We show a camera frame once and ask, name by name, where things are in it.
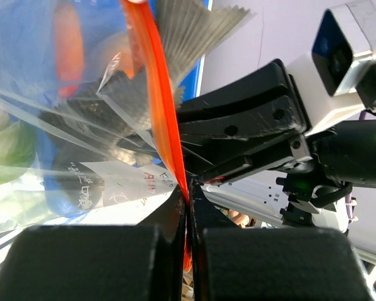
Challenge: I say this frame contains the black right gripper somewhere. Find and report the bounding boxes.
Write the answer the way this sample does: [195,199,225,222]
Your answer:
[197,119,376,214]

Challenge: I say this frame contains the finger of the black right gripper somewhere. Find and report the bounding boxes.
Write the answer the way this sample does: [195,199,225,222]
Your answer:
[177,59,310,141]

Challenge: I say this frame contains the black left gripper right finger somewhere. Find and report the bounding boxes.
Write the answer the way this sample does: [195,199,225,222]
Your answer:
[188,179,372,300]

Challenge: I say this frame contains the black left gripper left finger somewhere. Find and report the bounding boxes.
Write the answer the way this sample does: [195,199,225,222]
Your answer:
[0,188,185,300]

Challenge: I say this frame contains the clear zip top bag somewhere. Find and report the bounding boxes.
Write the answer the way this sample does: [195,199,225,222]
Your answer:
[0,1,186,235]

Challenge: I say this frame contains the grey fish toy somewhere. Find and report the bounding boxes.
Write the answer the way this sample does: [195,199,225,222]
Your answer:
[37,0,258,214]

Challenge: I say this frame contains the white cauliflower toy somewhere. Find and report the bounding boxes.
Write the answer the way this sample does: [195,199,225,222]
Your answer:
[0,109,36,185]

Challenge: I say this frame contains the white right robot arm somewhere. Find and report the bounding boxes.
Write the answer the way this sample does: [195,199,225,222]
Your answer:
[177,60,376,233]

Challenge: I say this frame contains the yellow orange mango toy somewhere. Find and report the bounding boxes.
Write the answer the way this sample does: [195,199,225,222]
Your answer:
[98,32,143,79]

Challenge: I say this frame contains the blue plastic bin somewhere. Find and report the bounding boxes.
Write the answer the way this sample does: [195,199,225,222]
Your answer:
[0,0,214,220]

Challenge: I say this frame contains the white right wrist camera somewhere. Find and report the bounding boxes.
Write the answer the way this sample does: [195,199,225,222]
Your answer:
[287,1,376,136]

